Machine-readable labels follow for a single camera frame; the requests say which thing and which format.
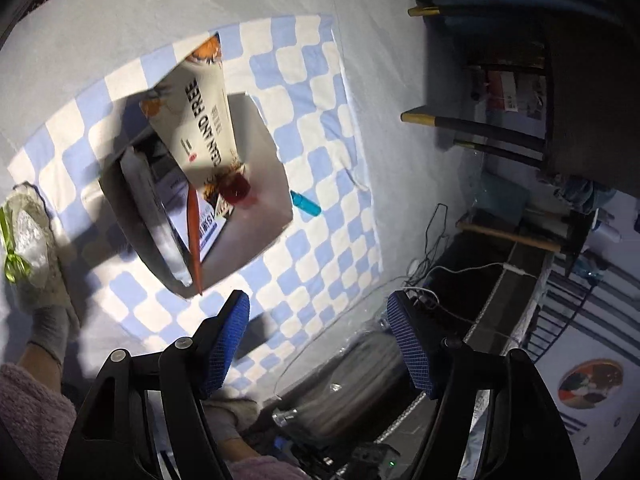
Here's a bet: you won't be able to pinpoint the black cable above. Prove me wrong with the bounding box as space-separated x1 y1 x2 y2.
407 203 452 281

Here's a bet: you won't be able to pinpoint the radiator wrapped in plastic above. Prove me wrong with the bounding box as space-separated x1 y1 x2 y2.
272 330 417 442

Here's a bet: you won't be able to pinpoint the black chair with yellow feet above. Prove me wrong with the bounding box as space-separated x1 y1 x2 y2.
400 2 640 191

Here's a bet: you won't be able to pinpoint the denim clothing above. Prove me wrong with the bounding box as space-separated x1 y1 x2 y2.
554 175 617 212

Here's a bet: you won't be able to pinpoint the person's right foot grey sock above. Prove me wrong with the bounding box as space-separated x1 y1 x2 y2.
209 410 243 457

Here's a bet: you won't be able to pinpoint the dark mattress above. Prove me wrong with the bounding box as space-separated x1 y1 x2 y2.
380 232 551 441

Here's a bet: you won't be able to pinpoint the person's foot grey sock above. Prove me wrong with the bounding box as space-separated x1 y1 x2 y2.
27 305 71 366
209 410 243 457

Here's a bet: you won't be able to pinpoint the fuzzy slipper with green ribbon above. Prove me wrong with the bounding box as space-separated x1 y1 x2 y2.
0 182 81 331

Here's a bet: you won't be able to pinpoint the wooden table leg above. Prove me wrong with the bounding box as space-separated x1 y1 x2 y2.
456 220 564 254

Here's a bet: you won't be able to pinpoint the person's right leg purple pants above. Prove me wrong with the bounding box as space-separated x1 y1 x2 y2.
229 454 312 480

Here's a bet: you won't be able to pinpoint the blue white checkered blanket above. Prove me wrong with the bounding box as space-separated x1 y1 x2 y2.
7 14 383 396

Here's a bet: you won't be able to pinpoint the brown round hairbrush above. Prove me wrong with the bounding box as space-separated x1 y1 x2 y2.
186 187 205 296

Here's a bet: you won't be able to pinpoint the teal storage box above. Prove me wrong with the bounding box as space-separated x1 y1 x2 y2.
472 170 534 222

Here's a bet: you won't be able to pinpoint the person's left foot grey sock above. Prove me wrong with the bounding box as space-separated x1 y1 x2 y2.
27 305 71 366

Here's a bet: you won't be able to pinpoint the teal tube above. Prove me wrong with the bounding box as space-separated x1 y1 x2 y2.
290 191 321 218

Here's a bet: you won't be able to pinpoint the glossy red case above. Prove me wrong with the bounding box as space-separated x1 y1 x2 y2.
217 170 258 208

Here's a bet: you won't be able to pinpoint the round wall poster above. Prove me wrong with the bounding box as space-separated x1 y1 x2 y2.
557 357 626 411

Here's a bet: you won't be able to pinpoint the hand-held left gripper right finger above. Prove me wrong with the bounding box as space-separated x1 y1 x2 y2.
386 290 583 480

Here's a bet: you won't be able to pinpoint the person's leg purple pants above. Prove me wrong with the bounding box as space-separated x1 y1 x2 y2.
0 362 78 480
229 454 312 480

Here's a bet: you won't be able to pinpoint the person's left leg purple pants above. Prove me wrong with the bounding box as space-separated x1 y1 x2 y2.
0 362 78 480

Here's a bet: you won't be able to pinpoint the black metal bed frame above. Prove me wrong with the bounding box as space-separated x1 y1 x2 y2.
530 255 640 361

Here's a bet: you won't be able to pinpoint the white face mask box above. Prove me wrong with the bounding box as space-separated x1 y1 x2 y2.
165 195 227 257

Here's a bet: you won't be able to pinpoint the white charger cable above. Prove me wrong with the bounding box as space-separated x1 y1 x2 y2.
400 260 527 322

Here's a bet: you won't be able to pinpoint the plain fuzzy slipper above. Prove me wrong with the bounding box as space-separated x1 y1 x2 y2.
205 396 262 431

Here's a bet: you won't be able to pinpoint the grey cardboard box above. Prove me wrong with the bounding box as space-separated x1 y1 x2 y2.
97 92 295 301

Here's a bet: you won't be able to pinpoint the white orange printed packet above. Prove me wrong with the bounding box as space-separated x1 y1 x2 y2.
140 32 251 221

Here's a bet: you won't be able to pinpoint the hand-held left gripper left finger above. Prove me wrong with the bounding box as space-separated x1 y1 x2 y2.
57 289 251 480

